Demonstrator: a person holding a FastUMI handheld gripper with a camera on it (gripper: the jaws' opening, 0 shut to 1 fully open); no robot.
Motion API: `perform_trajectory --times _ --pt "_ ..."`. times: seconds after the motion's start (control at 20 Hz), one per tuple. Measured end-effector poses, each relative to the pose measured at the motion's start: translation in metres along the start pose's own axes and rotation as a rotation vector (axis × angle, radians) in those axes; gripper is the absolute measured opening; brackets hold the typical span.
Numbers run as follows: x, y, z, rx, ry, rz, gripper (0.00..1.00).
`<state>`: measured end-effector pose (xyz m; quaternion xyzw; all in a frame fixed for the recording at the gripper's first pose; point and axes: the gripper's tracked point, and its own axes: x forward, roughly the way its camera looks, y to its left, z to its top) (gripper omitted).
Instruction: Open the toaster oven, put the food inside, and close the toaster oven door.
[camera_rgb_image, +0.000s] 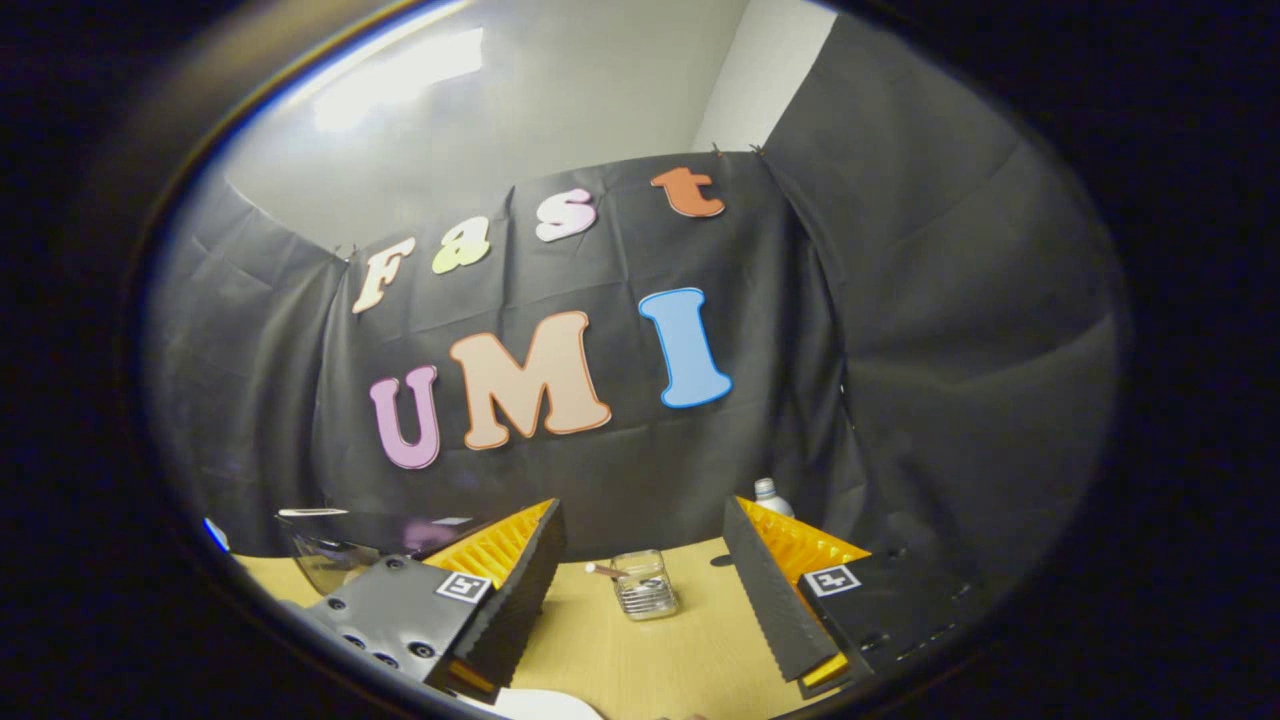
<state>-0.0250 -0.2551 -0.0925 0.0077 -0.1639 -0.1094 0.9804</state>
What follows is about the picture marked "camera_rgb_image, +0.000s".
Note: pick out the black silver toaster oven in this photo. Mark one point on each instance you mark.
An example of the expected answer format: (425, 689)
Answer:
(340, 545)

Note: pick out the black backdrop cloth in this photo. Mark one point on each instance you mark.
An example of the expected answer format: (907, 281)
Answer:
(900, 300)

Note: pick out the clear glass jar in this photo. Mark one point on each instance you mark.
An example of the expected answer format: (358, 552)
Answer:
(647, 590)

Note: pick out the silver bottle with label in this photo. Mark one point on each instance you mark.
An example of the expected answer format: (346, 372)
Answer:
(768, 495)

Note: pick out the white plate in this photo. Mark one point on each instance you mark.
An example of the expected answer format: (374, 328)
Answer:
(545, 706)

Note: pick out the thin stick with pink tip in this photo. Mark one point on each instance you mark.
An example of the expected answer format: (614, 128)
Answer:
(603, 570)

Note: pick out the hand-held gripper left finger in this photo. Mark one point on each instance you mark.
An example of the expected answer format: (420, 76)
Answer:
(525, 590)

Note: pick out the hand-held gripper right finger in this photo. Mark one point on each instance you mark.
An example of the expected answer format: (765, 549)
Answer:
(765, 590)

